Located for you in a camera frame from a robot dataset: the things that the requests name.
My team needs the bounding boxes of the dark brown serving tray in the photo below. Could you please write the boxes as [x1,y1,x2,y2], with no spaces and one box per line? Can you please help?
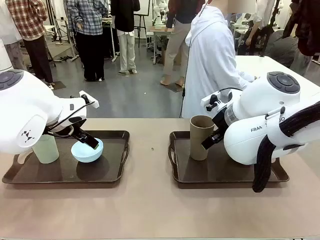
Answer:
[167,130,290,190]
[1,129,131,185]

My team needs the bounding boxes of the person in red plaid shirt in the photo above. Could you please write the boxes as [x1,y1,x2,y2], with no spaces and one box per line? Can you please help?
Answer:
[4,0,55,90]

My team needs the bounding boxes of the white round machine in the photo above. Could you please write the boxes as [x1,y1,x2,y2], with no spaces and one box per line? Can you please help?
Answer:
[0,37,13,72]

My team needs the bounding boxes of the pale green tall cup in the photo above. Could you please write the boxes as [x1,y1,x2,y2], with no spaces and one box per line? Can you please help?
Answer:
[31,134,60,165]

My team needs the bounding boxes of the white workbench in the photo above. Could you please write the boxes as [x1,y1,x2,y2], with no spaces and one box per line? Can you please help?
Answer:
[146,26,174,65]

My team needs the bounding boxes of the person in blue plaid shirt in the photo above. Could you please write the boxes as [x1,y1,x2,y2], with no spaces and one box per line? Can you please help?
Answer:
[65,0,107,83]

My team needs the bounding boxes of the person in white coat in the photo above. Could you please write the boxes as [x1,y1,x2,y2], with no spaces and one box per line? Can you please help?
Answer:
[181,0,260,120]

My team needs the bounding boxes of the brown tall cup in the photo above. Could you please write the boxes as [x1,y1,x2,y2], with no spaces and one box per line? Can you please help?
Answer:
[189,114,216,161]

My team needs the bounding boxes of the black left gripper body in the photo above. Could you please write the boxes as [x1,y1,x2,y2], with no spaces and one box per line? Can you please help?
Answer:
[67,115,88,136]

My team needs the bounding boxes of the person white shirt grey trousers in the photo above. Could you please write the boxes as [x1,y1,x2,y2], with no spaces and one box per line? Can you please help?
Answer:
[0,0,28,72]

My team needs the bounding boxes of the black braided cable sleeve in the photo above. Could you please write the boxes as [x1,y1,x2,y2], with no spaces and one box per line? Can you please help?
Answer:
[251,100,320,193]

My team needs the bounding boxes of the black floor mat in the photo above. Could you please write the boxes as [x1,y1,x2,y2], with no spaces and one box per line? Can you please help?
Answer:
[164,82,186,93]
[43,80,67,90]

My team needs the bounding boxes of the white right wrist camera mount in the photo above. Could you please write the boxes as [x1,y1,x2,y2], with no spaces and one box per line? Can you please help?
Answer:
[201,91,221,112]

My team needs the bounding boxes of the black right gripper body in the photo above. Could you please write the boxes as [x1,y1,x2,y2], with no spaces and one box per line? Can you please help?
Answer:
[212,106,228,137]

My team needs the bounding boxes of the person in dark clothes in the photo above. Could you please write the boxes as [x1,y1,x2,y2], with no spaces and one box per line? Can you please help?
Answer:
[282,0,320,77]

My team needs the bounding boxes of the person in beige trousers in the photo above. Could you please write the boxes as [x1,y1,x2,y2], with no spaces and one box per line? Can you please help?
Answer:
[159,0,201,87]

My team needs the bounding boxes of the light blue bowl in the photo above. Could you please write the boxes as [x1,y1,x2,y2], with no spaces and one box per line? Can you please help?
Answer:
[70,138,104,163]

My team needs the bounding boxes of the person black top white trousers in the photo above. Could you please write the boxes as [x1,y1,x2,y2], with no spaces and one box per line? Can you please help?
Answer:
[109,0,141,75]

